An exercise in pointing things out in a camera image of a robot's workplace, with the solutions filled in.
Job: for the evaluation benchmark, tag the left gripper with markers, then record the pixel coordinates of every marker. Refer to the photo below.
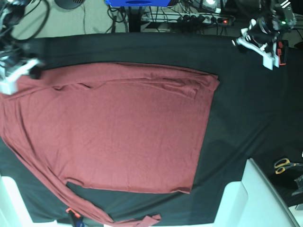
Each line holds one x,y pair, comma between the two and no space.
259,36

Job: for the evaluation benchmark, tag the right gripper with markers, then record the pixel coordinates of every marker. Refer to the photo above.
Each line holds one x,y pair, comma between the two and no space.
12,57

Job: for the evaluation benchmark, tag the red long-sleeve T-shirt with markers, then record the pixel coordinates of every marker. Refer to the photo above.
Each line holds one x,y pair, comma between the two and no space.
111,126

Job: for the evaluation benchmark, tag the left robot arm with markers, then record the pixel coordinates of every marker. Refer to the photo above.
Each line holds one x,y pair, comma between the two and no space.
280,13

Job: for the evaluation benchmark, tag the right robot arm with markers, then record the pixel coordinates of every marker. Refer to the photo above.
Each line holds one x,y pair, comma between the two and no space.
11,14

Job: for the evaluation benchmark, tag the black and orange clamp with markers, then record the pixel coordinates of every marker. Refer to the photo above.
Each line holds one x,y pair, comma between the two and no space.
282,50

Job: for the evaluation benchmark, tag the black table cloth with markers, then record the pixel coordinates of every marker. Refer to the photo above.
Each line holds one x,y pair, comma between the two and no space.
255,112

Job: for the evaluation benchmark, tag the black round stand base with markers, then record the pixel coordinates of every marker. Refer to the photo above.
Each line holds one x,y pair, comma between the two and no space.
69,4

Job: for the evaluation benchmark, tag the white power strip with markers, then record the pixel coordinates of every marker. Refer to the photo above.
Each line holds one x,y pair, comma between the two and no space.
173,17

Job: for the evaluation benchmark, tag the blue box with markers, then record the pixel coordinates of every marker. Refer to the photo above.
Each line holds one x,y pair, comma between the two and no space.
137,3

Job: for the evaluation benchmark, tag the black crumpled object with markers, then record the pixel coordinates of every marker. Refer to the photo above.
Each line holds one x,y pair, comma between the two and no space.
299,183

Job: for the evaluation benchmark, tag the blue clamp with orange tip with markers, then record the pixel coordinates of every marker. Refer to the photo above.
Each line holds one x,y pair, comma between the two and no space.
75,218

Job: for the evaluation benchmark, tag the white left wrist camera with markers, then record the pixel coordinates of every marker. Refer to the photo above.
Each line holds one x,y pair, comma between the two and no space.
270,61

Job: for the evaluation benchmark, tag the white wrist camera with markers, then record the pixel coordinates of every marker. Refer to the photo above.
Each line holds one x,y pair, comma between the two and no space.
8,86
270,61

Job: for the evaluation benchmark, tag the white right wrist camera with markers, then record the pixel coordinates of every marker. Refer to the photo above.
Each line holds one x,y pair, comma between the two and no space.
8,86

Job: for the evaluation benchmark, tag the yellow-handled scissors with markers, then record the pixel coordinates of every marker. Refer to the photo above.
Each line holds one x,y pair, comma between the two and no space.
284,164

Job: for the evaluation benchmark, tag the white table frame left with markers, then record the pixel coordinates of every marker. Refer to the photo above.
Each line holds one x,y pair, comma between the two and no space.
13,212

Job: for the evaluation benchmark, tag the white table frame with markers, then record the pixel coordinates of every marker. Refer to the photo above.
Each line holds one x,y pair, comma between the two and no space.
13,212
253,202

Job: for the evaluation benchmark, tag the white table frame right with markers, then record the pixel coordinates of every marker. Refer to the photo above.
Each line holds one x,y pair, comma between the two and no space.
253,202

